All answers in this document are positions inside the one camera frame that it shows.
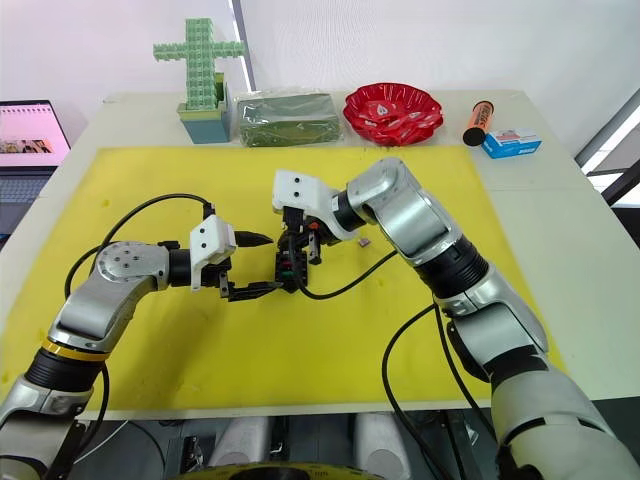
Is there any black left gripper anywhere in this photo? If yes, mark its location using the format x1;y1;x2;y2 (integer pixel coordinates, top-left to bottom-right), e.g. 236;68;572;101
199;230;287;303

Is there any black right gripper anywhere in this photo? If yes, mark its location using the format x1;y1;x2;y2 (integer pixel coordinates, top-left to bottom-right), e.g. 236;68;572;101
279;204;335;267

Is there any black fuse box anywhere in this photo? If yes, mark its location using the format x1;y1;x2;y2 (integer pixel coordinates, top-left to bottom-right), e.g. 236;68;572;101
273;248;311;294

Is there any green cross-shaped box stack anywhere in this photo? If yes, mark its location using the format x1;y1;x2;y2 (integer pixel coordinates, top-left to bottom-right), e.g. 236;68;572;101
152;17;247;112

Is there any blue and white small box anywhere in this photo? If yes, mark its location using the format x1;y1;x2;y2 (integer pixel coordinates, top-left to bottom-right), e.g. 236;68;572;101
480;128;546;161

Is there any yellow foam mat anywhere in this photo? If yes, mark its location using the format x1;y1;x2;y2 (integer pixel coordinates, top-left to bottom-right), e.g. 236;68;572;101
0;145;567;412

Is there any green stack in plastic wrap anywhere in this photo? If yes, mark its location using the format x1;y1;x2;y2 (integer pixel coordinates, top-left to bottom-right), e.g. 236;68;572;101
234;88;348;149

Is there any teal square pot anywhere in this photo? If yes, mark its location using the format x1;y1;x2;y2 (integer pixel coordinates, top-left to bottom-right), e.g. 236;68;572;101
176;72;234;146

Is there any red plastic bowl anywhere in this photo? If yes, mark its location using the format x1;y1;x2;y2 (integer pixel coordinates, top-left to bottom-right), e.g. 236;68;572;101
342;83;446;148

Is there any grey rounded shape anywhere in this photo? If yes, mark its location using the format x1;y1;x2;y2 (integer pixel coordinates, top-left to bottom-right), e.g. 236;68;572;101
208;414;272;480
353;411;412;480

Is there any yellow and black rounded rim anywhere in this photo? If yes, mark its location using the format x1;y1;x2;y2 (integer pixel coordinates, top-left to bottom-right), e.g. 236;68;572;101
198;461;362;480

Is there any orange tube with black cap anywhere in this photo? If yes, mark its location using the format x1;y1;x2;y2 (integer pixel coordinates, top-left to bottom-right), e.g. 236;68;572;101
461;99;497;149

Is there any open laptop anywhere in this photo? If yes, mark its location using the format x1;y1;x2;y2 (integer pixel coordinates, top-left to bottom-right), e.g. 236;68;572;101
0;99;73;237

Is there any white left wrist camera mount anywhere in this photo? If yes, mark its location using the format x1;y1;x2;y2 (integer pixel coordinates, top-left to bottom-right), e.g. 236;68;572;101
188;215;237;294

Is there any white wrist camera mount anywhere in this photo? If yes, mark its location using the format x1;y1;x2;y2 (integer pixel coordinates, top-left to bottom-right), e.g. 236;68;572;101
188;215;237;294
270;169;362;242

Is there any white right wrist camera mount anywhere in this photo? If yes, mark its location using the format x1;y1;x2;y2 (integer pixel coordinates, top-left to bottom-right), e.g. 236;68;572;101
270;169;362;242

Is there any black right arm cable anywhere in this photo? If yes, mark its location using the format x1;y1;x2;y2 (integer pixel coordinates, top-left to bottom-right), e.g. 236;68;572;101
288;239;502;480

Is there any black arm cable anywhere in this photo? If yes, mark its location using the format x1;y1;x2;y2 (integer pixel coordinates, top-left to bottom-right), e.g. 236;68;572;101
63;194;217;451
288;239;502;480

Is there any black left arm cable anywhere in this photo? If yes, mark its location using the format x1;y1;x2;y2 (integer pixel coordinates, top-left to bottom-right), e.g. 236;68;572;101
63;194;217;451

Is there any dark metal frame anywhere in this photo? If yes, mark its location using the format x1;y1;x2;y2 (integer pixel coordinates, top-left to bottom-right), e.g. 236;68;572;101
573;83;640;207

